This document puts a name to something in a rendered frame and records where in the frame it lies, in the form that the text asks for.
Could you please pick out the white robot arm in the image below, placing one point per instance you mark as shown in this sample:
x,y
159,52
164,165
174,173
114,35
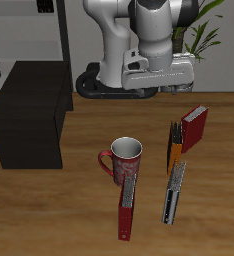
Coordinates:
x,y
115,50

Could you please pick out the grey and black book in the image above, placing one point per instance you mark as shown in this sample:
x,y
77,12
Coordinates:
x,y
174,191

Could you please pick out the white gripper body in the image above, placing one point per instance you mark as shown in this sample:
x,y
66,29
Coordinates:
x,y
162,75

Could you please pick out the orange book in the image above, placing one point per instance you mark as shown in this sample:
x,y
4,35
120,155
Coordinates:
x,y
174,153

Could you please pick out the small red book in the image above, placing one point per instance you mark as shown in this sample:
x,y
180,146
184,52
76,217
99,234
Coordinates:
x,y
195,131

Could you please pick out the dark brown desk caddy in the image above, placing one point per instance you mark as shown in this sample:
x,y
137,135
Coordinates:
x,y
25,116

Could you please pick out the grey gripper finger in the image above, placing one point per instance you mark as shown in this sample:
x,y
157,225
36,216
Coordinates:
x,y
141,92
174,90

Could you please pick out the white shelf unit dark frame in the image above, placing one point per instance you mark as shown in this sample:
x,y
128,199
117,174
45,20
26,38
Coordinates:
x,y
25,33

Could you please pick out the red patterned mug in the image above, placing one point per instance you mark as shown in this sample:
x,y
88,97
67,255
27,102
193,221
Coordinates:
x,y
126,166

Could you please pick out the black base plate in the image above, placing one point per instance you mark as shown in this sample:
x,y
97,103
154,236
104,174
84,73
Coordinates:
x,y
89,87

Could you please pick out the long red book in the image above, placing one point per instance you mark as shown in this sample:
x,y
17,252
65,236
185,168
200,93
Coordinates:
x,y
125,216

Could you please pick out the green pot plant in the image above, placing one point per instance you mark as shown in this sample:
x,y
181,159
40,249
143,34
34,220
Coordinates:
x,y
202,36

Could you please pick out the small black box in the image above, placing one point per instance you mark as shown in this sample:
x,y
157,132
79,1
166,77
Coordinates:
x,y
45,5

